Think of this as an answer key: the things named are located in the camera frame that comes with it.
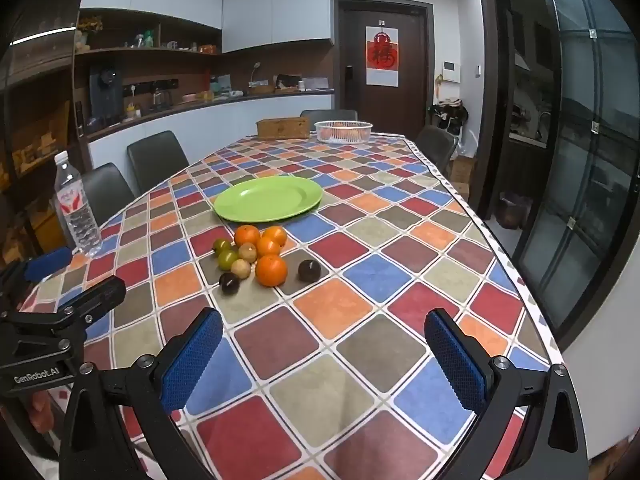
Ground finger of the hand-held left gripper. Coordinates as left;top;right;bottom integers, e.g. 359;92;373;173
0;276;127;357
0;246;74;307

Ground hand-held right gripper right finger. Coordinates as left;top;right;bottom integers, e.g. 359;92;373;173
424;308;591;480

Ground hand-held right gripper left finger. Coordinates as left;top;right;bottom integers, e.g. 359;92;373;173
59;306;224;480

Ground green plate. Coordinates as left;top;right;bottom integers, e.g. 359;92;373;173
213;176;323;223

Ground clear plastic water bottle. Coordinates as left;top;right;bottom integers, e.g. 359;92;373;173
53;151;103;258

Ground dark grey chair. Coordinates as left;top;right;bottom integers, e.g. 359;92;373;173
300;109;359;124
126;131;190;196
80;163;136;221
415;125;458;171

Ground large orange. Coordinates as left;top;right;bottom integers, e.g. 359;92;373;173
234;225;262;249

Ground brown waste bin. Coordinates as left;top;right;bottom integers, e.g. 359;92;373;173
499;194;533;230

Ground black water dispenser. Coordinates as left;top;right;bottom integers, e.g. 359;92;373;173
89;66;123;128

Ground cardboard box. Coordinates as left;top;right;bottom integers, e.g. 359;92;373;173
449;156;474;199

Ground kitchen counter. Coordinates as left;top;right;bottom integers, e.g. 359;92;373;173
85;90;335;161

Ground glass sliding door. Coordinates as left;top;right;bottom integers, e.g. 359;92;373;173
517;0;640;333

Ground dark bag pile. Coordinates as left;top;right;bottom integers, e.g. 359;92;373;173
427;99;469;136

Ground white plastic basket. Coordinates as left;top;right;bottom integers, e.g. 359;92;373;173
314;120;375;145

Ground dark brown door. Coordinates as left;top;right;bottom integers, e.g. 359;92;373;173
334;0;433;141

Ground red and white wall poster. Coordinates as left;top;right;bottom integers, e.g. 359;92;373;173
366;26;401;87

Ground white wall cabinets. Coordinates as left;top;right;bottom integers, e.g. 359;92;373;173
80;0;333;54

